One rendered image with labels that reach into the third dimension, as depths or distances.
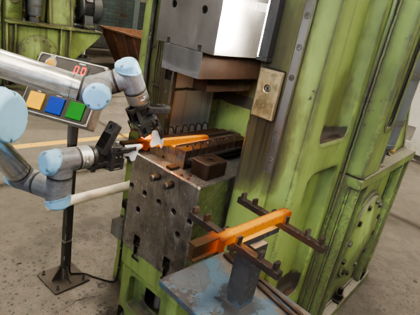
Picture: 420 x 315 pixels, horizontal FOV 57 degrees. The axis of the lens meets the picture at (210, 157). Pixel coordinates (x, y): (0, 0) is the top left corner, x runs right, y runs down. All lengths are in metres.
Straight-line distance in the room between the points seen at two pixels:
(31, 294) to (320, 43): 1.82
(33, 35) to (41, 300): 4.55
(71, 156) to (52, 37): 5.12
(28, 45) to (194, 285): 5.29
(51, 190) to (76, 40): 5.50
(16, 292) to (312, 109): 1.73
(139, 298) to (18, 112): 1.23
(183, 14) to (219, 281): 0.93
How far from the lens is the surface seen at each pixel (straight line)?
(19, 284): 2.35
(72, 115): 1.74
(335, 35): 1.30
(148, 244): 1.68
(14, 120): 0.95
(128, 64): 1.25
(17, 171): 1.26
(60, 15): 6.33
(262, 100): 1.38
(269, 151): 1.41
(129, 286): 1.92
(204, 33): 1.39
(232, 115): 1.91
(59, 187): 1.24
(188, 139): 1.56
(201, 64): 1.40
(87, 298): 2.24
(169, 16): 1.52
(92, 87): 1.12
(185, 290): 1.21
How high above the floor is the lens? 1.49
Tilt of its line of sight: 20 degrees down
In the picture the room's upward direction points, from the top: 11 degrees clockwise
